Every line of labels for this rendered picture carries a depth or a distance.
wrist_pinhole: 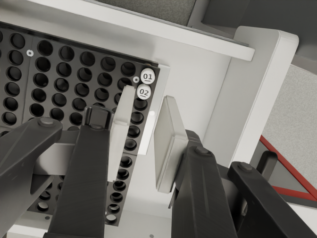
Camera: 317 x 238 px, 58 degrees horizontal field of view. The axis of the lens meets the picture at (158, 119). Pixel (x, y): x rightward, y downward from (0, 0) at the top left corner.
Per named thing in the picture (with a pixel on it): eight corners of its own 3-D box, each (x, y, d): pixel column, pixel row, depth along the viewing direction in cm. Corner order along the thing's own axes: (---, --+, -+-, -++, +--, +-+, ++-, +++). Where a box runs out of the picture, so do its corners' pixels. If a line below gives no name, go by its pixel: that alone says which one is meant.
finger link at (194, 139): (188, 173, 11) (259, 188, 11) (176, 126, 16) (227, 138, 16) (178, 204, 12) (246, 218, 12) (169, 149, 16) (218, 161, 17)
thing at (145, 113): (160, 67, 26) (160, 69, 25) (118, 223, 32) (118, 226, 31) (140, 63, 26) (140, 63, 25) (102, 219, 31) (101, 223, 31)
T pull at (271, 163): (274, 149, 29) (280, 156, 28) (248, 209, 31) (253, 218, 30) (241, 142, 29) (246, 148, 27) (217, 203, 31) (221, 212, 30)
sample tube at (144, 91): (147, 89, 29) (148, 101, 25) (136, 85, 29) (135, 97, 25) (151, 77, 29) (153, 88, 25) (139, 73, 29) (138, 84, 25)
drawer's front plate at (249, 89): (251, 29, 33) (302, 36, 22) (179, 230, 42) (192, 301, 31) (237, 25, 32) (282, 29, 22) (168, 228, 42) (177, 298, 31)
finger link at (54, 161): (95, 188, 11) (18, 172, 11) (111, 137, 16) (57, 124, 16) (103, 154, 11) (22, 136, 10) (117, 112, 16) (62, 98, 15)
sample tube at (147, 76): (152, 74, 29) (154, 85, 25) (140, 73, 29) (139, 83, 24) (153, 62, 29) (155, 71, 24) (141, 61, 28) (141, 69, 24)
